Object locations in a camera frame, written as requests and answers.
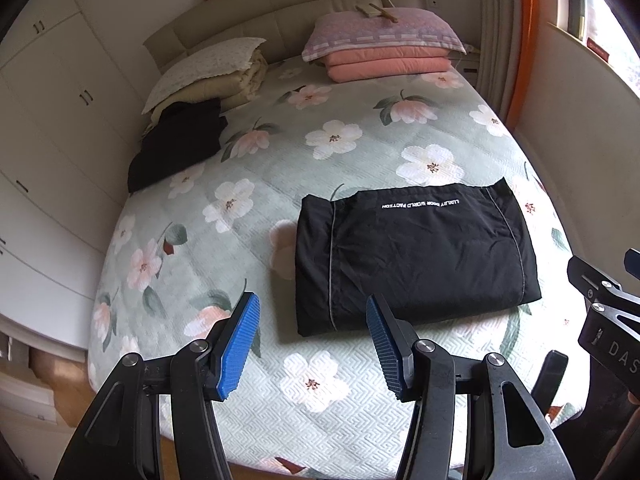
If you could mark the black object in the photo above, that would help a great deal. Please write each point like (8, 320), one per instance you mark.
(550, 375)

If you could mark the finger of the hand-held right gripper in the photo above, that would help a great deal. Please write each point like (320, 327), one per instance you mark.
(634, 262)
(595, 282)

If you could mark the beige padded headboard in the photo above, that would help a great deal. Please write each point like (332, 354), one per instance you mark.
(280, 20)

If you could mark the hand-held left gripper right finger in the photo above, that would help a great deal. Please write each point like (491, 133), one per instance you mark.
(385, 345)

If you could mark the orange wall trim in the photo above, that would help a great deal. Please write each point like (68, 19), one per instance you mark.
(525, 20)

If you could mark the pink folded blanket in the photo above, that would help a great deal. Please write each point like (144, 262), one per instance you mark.
(390, 66)

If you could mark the floral bedspread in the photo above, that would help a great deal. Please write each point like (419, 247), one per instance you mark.
(350, 160)

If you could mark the black folded garment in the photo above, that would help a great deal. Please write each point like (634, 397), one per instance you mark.
(175, 145)

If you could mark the wooden clip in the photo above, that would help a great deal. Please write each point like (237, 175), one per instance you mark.
(380, 12)

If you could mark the white lace pillow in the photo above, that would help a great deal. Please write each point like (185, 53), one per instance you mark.
(205, 65)

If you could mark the window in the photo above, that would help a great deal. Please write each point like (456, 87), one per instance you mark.
(605, 10)

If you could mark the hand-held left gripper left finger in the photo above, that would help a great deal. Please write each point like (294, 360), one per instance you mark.
(240, 345)

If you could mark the pink patterned pillow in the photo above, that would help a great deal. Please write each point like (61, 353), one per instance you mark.
(380, 32)

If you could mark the black jacket with grey piping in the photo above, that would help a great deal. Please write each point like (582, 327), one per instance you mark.
(410, 260)

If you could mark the beige folded quilt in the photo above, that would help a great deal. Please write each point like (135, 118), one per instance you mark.
(242, 85)

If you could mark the white wardrobe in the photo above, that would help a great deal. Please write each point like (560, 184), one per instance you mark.
(50, 160)

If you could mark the white curtain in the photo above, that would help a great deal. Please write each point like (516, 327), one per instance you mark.
(495, 20)

